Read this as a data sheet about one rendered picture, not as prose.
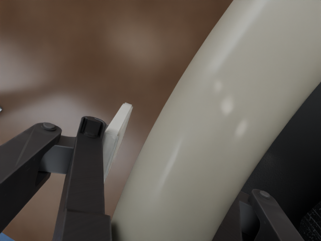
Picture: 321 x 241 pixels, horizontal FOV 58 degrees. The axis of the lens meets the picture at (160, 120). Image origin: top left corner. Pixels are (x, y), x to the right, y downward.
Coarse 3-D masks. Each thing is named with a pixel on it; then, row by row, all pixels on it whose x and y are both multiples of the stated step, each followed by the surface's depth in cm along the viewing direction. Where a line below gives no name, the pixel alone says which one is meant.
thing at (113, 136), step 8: (128, 104) 21; (120, 112) 18; (128, 112) 19; (112, 120) 16; (120, 120) 17; (112, 128) 15; (120, 128) 16; (104, 136) 14; (112, 136) 14; (120, 136) 16; (104, 144) 14; (112, 144) 14; (104, 152) 15; (112, 152) 15; (104, 160) 15; (112, 160) 16; (104, 168) 15; (104, 176) 15
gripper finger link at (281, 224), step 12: (252, 192) 14; (264, 192) 14; (252, 204) 14; (264, 204) 13; (276, 204) 14; (264, 216) 12; (276, 216) 12; (264, 228) 12; (276, 228) 11; (288, 228) 12; (252, 240) 14; (264, 240) 12; (276, 240) 11; (288, 240) 11; (300, 240) 11
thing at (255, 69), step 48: (240, 0) 7; (288, 0) 6; (240, 48) 6; (288, 48) 6; (192, 96) 7; (240, 96) 6; (288, 96) 6; (144, 144) 8; (192, 144) 7; (240, 144) 7; (144, 192) 7; (192, 192) 7; (144, 240) 7; (192, 240) 7
